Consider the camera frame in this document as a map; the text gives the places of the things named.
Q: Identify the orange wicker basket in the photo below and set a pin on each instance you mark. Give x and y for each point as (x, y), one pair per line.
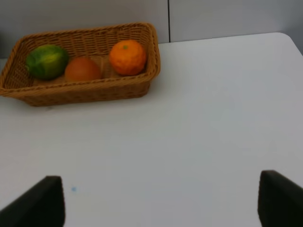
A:
(95, 43)

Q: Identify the orange mandarin fruit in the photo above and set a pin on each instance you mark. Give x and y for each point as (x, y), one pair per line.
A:
(128, 57)

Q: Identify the green lime fruit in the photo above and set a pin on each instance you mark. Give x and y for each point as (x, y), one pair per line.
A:
(47, 62)

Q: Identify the red yellow peach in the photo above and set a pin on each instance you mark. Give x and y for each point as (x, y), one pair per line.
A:
(82, 69)

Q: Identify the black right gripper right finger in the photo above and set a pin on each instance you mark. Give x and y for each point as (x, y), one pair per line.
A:
(280, 201)

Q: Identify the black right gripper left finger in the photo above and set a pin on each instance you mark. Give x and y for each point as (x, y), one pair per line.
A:
(42, 205)

